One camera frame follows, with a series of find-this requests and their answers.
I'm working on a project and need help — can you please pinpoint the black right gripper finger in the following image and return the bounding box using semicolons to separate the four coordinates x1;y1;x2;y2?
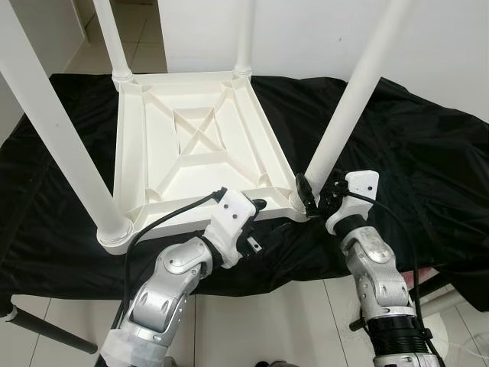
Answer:
295;174;318;217

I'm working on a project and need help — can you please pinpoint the white plastic table top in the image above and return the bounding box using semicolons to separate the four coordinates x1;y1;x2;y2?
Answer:
99;70;310;255

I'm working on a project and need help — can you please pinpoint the white plastic table leg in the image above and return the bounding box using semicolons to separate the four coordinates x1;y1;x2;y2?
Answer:
235;0;257;77
306;0;417;196
93;0;132;83
0;0;132;245

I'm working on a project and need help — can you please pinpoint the black cloth table cover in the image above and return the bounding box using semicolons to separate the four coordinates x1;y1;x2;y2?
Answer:
0;70;489;310

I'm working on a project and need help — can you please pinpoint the pink object under table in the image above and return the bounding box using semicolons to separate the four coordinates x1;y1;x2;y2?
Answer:
413;266;440;284

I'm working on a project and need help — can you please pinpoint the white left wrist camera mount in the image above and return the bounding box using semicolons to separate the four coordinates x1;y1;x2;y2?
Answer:
205;190;257;267

